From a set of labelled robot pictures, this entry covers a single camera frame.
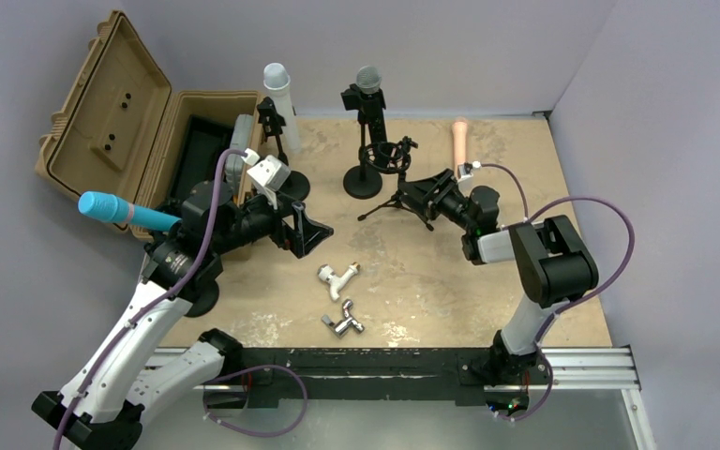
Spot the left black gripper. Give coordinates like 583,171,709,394
211,186,332,256

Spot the tan plastic hard case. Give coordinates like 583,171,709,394
35,10,263,208

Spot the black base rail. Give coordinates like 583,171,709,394
148,346,640,412

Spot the pink microphone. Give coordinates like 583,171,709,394
452,117,468,179

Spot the blue microphone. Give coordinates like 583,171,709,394
78,191,181,232

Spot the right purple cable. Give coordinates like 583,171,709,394
474,162,637,349

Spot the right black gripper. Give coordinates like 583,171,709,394
397,169,475,233

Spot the black tripod shock-mount stand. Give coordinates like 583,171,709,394
357,136,434,232

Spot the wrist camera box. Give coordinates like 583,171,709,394
247,155,291,192
457,161,482,189

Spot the chrome metal faucet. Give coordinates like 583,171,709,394
321,298,365,338

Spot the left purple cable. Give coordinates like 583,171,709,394
52,147,261,450

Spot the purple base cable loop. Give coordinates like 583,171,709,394
202,362,309,439

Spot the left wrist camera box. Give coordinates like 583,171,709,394
247,155,291,192

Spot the white plastic tap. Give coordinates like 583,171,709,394
317,262,361,302

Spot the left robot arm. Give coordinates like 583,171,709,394
32,182,334,449

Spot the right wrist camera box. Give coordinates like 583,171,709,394
457,161,482,189

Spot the black microphone silver grille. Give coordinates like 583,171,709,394
355,66,388,143

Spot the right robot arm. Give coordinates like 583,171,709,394
397,170,599,385

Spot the white microphone grey head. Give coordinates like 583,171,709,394
262,63,303,154

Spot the grey device in case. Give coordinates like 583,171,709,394
223,114,254,193

